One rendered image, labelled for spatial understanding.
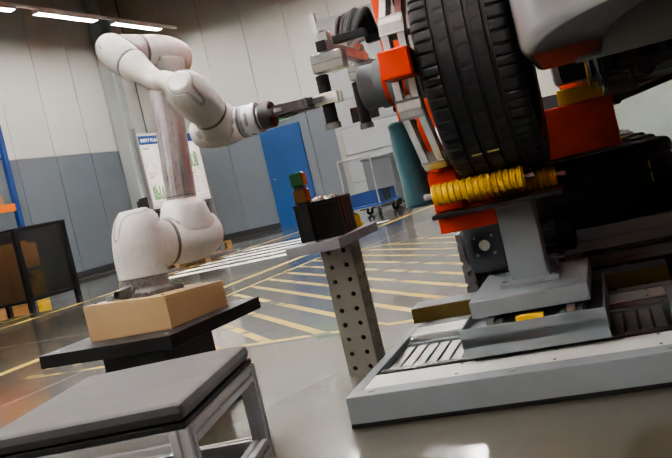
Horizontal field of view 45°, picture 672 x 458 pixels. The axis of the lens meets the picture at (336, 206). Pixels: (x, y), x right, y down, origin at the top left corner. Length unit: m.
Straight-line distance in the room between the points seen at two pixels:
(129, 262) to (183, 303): 0.22
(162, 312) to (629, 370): 1.30
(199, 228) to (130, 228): 0.24
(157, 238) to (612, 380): 1.41
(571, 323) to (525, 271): 0.25
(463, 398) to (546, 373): 0.20
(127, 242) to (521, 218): 1.19
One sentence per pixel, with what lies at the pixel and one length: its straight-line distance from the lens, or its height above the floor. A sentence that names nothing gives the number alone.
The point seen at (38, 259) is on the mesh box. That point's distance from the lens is 10.21.
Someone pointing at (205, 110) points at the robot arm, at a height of 0.87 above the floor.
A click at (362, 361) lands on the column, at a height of 0.04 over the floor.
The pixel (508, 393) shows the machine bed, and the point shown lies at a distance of 1.98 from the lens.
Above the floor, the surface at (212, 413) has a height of 0.28.
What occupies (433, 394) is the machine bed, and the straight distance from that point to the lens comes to 2.01.
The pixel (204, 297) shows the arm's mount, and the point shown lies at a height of 0.35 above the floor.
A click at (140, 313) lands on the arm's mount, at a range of 2.51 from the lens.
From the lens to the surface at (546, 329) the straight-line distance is 2.09.
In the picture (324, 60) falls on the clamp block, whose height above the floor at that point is 0.93.
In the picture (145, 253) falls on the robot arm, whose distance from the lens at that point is 2.59.
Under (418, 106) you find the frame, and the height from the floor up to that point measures 0.74.
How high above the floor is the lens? 0.60
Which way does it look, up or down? 1 degrees down
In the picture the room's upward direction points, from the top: 13 degrees counter-clockwise
